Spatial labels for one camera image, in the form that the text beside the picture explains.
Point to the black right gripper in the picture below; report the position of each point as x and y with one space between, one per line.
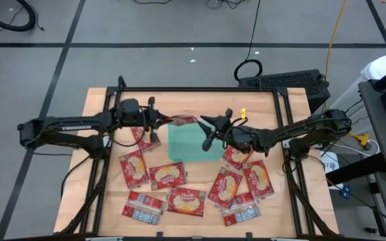
226 129

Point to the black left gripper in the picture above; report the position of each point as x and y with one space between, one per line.
152 118

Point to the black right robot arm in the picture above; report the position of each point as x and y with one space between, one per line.
280 134

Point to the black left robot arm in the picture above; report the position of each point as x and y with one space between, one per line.
72 128

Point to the teal translucent plastic basket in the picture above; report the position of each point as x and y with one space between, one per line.
186 144

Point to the white paper sheet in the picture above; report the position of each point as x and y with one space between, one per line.
328 164

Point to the blue clip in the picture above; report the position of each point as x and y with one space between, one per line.
346 191

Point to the yellow power plug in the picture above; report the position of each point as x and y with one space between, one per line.
362 139

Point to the black desk leg beam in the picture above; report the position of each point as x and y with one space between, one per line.
357 169

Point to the white bin bag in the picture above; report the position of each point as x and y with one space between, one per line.
384 65

